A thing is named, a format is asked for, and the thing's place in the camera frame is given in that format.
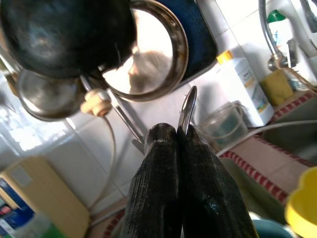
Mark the black hanging pan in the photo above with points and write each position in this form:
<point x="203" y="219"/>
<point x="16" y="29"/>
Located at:
<point x="57" y="37"/>

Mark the large shiny steel pan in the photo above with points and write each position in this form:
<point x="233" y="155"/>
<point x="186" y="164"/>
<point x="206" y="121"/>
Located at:
<point x="153" y="42"/>

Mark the small steel pot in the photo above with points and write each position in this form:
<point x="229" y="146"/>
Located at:
<point x="47" y="96"/>

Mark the chrome curved faucet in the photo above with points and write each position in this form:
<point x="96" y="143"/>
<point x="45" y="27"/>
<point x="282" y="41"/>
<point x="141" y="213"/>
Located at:
<point x="268" y="37"/>

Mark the plain yellow sponge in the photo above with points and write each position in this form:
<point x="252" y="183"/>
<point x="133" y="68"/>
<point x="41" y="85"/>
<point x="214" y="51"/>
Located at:
<point x="277" y="86"/>

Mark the steel sink basin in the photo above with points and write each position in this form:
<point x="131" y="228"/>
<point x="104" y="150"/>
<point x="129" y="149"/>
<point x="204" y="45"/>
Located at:
<point x="292" y="138"/>
<point x="252" y="191"/>

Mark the green dish soap bottle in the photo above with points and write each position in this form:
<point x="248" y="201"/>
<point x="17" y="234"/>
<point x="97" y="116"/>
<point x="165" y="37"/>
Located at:
<point x="42" y="228"/>

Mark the yellow plastic bowl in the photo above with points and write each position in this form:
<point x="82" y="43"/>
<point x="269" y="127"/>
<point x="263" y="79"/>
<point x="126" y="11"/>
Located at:
<point x="304" y="205"/>

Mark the metal spoon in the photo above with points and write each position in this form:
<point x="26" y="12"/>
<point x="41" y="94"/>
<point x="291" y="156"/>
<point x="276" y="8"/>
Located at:
<point x="188" y="104"/>

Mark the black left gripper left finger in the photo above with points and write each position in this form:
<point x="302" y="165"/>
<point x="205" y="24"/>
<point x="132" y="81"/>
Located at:
<point x="153" y="188"/>

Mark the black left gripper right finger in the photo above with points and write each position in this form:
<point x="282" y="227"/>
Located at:
<point x="210" y="193"/>

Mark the teal plastic cup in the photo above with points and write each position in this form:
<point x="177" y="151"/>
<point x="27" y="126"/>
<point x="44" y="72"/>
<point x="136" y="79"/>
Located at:
<point x="270" y="228"/>

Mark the beige water filter appliance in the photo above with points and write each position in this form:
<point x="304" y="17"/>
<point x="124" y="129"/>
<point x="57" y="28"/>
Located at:
<point x="49" y="188"/>

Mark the clear plastic bucket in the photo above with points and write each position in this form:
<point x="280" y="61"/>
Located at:
<point x="225" y="126"/>

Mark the white detergent bottle yellow cap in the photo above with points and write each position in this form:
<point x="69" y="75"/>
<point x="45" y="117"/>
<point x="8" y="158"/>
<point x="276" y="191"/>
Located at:
<point x="250" y="91"/>

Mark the metal pipe tap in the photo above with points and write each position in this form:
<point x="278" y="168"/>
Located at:
<point x="123" y="119"/>

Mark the dark blue tray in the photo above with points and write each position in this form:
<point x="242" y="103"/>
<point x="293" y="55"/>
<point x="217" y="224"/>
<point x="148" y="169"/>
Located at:
<point x="198" y="37"/>

